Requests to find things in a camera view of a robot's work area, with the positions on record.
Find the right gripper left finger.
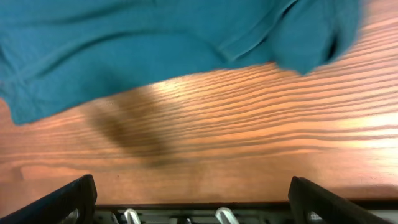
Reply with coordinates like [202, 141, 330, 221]
[1, 174, 97, 224]

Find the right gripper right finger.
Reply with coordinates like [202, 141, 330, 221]
[288, 176, 389, 224]

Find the blue polo shirt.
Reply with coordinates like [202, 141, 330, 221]
[1, 0, 364, 124]

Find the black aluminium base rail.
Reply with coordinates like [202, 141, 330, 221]
[93, 202, 296, 224]

